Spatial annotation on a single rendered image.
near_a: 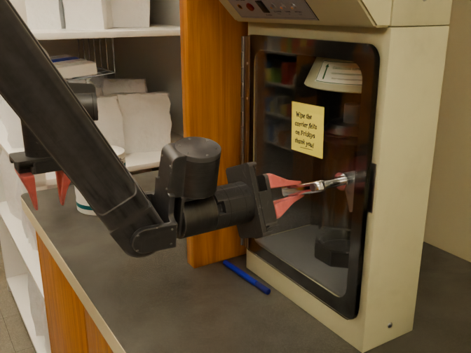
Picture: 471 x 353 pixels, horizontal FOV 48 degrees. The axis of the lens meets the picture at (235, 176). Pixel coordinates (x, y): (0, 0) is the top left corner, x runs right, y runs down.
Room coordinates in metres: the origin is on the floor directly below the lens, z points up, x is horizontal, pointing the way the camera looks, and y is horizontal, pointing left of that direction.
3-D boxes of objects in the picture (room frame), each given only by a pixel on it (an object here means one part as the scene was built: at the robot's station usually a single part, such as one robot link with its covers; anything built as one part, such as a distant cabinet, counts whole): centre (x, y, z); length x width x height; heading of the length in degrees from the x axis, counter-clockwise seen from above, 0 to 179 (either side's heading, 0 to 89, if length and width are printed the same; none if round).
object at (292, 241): (0.80, -0.10, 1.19); 0.30 x 0.01 x 0.40; 31
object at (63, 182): (0.89, 0.33, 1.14); 0.07 x 0.07 x 0.09; 32
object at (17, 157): (0.88, 0.34, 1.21); 0.10 x 0.07 x 0.07; 122
